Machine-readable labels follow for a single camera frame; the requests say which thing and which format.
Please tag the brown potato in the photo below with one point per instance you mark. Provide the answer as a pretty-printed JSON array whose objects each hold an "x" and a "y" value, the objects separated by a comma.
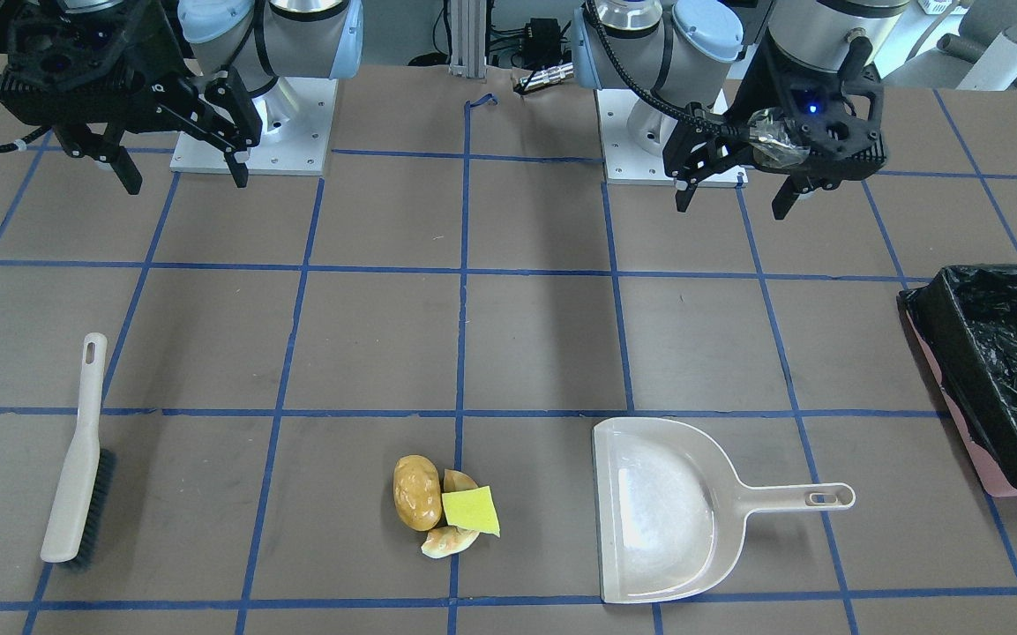
[{"x": 417, "y": 492}]

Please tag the aluminium frame post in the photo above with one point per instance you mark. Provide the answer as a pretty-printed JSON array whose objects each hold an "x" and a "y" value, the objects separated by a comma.
[{"x": 468, "y": 41}]

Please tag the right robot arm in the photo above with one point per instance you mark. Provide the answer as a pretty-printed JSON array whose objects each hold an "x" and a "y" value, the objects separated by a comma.
[{"x": 248, "y": 85}]

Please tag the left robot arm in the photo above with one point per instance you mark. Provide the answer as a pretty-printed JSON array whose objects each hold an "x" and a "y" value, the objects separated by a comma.
[{"x": 673, "y": 55}]

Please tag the yellow green sponge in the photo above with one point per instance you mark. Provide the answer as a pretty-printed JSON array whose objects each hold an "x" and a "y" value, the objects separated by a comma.
[{"x": 472, "y": 509}]

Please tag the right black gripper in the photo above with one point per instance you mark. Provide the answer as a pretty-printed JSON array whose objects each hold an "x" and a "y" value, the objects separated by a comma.
[{"x": 158, "y": 55}]

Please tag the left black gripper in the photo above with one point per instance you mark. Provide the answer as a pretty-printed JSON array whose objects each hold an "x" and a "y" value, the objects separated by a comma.
[{"x": 761, "y": 84}]

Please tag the beige dustpan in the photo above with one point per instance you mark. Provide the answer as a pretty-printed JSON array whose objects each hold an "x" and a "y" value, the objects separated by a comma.
[{"x": 672, "y": 511}]

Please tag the beige hand brush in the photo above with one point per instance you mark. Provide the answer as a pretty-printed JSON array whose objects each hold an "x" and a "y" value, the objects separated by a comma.
[{"x": 73, "y": 529}]

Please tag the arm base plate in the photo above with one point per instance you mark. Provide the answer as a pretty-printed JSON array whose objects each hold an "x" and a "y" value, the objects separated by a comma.
[
  {"x": 633, "y": 137},
  {"x": 298, "y": 116}
]

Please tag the bin with black bag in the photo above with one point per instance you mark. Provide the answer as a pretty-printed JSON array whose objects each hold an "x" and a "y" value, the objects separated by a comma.
[{"x": 965, "y": 321}]

